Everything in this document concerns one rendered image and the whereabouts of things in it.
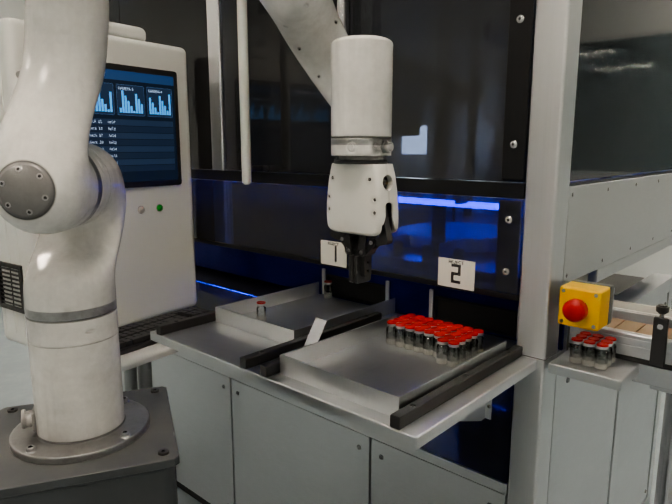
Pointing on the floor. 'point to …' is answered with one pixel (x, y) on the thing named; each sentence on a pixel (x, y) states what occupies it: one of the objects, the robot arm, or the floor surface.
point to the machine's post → (544, 241)
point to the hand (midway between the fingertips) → (360, 267)
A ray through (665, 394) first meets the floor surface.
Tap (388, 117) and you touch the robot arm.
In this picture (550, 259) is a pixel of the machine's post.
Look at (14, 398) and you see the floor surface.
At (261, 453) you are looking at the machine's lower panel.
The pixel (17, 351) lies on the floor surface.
